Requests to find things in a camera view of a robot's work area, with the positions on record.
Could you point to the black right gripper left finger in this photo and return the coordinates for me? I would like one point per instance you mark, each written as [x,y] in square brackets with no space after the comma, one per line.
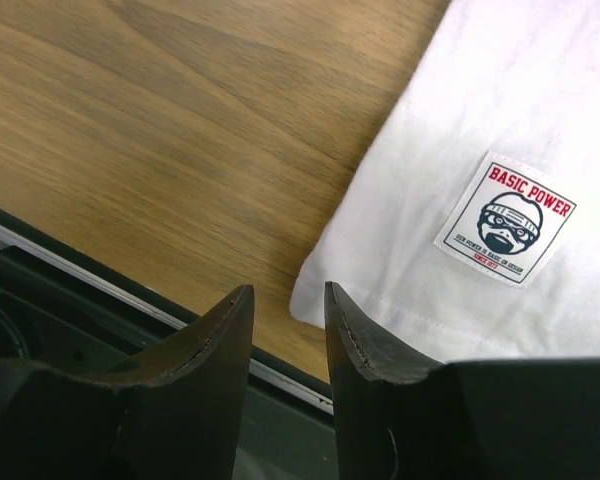
[172,411]

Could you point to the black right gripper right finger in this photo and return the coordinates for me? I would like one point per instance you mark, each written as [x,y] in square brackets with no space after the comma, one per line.
[401,415]

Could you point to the white printed tank top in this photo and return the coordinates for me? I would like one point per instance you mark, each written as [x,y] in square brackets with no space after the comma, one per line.
[471,228]

